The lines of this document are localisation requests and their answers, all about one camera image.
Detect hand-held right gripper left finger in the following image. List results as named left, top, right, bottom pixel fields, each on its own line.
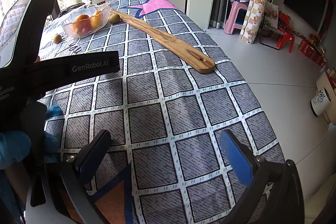
left=59, top=129, right=113, bottom=224

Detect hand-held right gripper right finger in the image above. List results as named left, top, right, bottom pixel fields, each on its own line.
left=219, top=130, right=313, bottom=224

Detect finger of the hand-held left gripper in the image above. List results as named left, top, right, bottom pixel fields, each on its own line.
left=35, top=51, right=120, bottom=94

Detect clear glass bowl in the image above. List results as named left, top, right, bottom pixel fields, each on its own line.
left=62, top=3, right=111, bottom=39

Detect person's left forearm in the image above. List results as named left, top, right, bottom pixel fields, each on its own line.
left=0, top=165, right=27, bottom=224

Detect person's left hand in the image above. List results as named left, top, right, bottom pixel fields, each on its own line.
left=0, top=105, right=63, bottom=170

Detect heap of cherry tomatoes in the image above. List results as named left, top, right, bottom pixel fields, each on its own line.
left=72, top=11, right=103, bottom=34

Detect grey checked star tablecloth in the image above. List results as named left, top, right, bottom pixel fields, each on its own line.
left=37, top=0, right=286, bottom=224

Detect long wooden board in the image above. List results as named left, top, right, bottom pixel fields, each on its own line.
left=109, top=9, right=216, bottom=74

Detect white printed mug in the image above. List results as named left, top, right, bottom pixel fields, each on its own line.
left=311, top=90, right=331, bottom=117

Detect red gift boxes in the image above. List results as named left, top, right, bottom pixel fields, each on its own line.
left=299, top=34, right=327, bottom=67

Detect red plastic chair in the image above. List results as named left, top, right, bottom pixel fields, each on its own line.
left=277, top=13, right=296, bottom=52

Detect pink plastic stool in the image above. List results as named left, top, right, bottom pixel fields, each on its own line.
left=225, top=1, right=250, bottom=35

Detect tall patterned gift box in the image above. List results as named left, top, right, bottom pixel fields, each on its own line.
left=239, top=0, right=269, bottom=45

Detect floral paper bag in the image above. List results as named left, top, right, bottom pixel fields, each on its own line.
left=262, top=2, right=279, bottom=29

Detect black folding stool frame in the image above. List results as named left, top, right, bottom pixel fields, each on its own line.
left=259, top=25, right=285, bottom=50

